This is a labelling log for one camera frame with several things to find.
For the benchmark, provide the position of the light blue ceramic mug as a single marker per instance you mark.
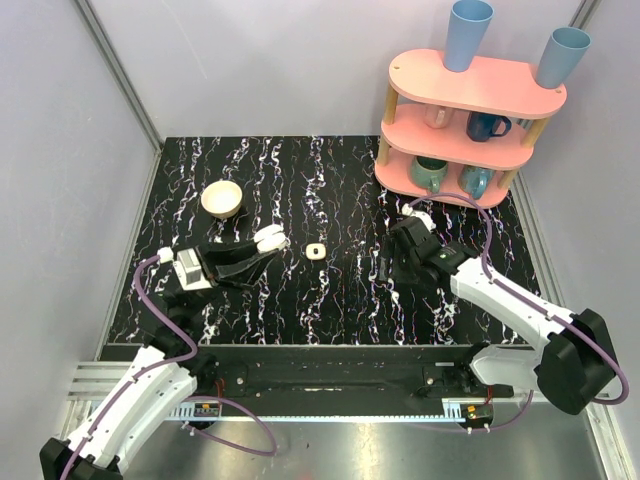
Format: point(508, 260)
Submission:
point(475, 180)

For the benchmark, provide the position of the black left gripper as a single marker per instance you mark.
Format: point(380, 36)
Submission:
point(206, 263)

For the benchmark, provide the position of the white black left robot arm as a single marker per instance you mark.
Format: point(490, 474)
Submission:
point(170, 370)

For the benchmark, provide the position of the light blue plastic cup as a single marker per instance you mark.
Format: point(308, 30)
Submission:
point(468, 23)
point(564, 50)

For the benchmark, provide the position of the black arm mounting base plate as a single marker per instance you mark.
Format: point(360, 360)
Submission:
point(434, 371)

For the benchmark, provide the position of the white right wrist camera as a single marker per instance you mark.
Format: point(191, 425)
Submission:
point(408, 211)

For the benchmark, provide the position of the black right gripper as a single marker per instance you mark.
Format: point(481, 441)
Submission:
point(395, 254)

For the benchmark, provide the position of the pink three-tier wooden shelf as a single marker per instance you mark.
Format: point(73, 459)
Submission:
point(502, 87)

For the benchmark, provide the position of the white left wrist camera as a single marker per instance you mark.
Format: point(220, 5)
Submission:
point(189, 271)

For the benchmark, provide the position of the pink ceramic mug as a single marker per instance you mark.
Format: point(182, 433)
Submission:
point(438, 117)

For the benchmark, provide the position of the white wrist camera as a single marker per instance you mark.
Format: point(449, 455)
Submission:
point(408, 211)
point(189, 271)

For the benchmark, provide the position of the dark blue ceramic mug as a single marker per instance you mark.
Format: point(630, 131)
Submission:
point(481, 126)

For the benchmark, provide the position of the aluminium frame rail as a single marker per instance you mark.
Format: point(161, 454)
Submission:
point(100, 37)

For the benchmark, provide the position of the teal ceramic mug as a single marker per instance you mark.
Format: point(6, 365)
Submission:
point(428, 173)

